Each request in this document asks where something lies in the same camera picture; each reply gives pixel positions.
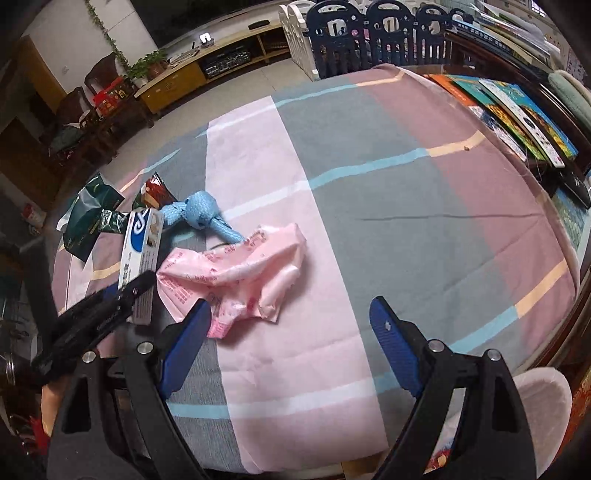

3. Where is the pink plastic bag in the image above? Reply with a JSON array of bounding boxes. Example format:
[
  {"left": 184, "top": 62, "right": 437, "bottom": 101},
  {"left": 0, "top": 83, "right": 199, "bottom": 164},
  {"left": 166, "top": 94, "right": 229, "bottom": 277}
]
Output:
[{"left": 156, "top": 223, "right": 307, "bottom": 339}]

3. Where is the white blue carton box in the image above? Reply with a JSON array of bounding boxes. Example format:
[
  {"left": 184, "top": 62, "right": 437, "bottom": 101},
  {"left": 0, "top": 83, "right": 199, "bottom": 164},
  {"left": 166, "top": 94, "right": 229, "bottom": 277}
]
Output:
[{"left": 117, "top": 207, "right": 165, "bottom": 326}]

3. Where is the white lined trash bin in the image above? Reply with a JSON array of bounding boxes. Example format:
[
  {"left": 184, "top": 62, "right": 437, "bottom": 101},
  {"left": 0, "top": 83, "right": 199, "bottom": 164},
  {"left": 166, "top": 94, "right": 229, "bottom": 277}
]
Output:
[{"left": 424, "top": 366, "right": 574, "bottom": 479}]

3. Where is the person's left hand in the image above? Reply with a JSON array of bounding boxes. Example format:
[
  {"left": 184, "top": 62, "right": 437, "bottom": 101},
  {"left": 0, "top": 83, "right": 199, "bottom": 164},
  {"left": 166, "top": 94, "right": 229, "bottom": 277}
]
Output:
[{"left": 40, "top": 375, "right": 71, "bottom": 437}]

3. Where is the dark green plastic bag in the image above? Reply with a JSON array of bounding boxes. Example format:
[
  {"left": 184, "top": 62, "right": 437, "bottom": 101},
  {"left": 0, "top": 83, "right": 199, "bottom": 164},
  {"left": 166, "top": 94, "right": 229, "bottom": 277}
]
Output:
[{"left": 56, "top": 173, "right": 129, "bottom": 262}]

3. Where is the light blue knitted toy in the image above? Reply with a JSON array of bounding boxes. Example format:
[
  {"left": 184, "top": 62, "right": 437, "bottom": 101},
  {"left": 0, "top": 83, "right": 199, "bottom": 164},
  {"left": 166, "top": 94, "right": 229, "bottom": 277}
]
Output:
[{"left": 160, "top": 190, "right": 245, "bottom": 244}]

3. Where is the plaid pink grey tablecloth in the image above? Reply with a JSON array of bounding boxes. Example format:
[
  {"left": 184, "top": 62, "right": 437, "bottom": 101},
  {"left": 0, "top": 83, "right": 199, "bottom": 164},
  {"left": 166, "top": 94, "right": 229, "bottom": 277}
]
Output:
[{"left": 50, "top": 63, "right": 581, "bottom": 475}]

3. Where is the brown red snack packet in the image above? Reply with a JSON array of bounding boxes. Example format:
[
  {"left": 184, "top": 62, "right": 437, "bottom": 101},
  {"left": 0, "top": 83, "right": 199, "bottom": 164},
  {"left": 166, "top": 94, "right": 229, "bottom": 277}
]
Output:
[{"left": 132, "top": 173, "right": 177, "bottom": 210}]

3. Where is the dark wooden chair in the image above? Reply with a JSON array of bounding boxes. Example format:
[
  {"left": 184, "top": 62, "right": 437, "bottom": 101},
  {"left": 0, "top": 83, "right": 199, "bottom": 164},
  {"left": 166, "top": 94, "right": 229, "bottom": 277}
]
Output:
[{"left": 48, "top": 53, "right": 154, "bottom": 171}]

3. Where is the red gift box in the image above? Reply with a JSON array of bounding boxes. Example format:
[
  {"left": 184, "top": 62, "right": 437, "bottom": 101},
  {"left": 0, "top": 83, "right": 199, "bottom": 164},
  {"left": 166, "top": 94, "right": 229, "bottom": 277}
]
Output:
[{"left": 92, "top": 76, "right": 134, "bottom": 118}]

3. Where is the row of colourful books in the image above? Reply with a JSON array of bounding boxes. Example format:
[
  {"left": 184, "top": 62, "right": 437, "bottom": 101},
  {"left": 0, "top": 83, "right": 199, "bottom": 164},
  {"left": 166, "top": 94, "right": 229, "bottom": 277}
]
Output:
[{"left": 428, "top": 74, "right": 590, "bottom": 209}]

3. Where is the potted green plant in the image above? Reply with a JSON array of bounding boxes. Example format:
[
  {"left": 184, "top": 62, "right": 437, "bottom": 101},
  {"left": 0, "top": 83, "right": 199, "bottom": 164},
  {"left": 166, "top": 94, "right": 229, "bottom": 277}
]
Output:
[{"left": 125, "top": 50, "right": 168, "bottom": 88}]

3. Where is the dark wooden bench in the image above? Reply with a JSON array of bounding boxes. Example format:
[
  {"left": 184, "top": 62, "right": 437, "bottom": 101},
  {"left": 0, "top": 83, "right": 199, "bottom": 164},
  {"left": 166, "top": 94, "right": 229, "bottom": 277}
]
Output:
[{"left": 444, "top": 32, "right": 590, "bottom": 207}]

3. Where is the navy blue playpen fence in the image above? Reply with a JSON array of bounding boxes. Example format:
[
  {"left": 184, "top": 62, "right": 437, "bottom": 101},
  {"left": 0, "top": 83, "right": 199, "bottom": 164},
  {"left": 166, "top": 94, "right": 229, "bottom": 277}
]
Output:
[{"left": 305, "top": 1, "right": 474, "bottom": 79}]

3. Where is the green grey cushion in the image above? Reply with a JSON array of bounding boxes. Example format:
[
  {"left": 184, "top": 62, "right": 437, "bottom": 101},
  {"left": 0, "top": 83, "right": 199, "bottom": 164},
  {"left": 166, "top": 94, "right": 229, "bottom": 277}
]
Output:
[{"left": 548, "top": 70, "right": 591, "bottom": 129}]

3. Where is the yellow wooden tv cabinet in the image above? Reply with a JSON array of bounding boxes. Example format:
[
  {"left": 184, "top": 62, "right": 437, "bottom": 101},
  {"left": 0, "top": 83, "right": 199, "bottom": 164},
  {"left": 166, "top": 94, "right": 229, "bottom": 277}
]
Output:
[{"left": 134, "top": 21, "right": 290, "bottom": 114}]

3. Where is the black television screen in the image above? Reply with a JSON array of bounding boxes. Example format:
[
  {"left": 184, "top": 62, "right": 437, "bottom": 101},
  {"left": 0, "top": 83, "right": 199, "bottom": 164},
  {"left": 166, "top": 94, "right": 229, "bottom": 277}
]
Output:
[{"left": 131, "top": 0, "right": 287, "bottom": 48}]

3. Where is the white playpen fence panel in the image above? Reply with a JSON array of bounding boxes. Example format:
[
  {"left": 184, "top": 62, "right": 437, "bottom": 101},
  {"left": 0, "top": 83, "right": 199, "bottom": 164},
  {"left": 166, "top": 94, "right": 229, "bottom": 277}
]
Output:
[{"left": 279, "top": 1, "right": 320, "bottom": 81}]

